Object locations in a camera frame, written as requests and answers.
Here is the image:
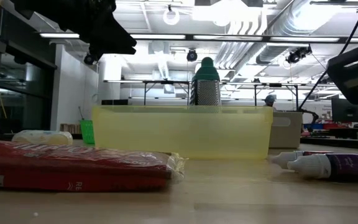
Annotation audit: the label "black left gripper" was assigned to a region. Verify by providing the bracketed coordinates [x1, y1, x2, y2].
[11, 0, 138, 62]

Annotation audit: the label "white sprinkled donut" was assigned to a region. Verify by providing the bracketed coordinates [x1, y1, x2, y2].
[11, 129, 73, 146]

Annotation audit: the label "red snack packet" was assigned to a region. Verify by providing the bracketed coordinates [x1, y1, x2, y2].
[0, 139, 186, 192]

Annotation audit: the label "black monitor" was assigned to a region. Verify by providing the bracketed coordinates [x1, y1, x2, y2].
[331, 98, 358, 123]

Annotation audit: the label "red and blue bins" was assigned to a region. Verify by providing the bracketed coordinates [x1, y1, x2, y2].
[303, 122, 354, 131]

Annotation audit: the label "person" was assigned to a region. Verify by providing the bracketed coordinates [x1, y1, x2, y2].
[263, 95, 278, 112]

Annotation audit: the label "grey plastic bin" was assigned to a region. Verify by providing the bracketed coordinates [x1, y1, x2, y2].
[268, 111, 303, 149]

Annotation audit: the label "small green plastic basket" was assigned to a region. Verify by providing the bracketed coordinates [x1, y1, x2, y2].
[79, 119, 95, 146]

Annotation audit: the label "wooden crate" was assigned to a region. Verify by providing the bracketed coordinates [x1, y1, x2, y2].
[60, 123, 82, 134]

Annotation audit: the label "yellow translucent plastic bin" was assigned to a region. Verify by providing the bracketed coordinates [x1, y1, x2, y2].
[92, 105, 274, 161]

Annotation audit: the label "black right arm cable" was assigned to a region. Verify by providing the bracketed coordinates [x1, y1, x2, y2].
[297, 0, 358, 110]

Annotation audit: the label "white ring lamp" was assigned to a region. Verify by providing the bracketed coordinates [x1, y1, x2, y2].
[162, 7, 181, 26]

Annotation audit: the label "silver ventilation duct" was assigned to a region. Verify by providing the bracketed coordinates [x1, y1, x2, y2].
[255, 0, 312, 65]

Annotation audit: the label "black background table frame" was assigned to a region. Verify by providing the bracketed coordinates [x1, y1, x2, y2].
[143, 80, 300, 106]

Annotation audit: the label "metal grater with teal handle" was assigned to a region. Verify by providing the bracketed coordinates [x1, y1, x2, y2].
[190, 57, 222, 106]

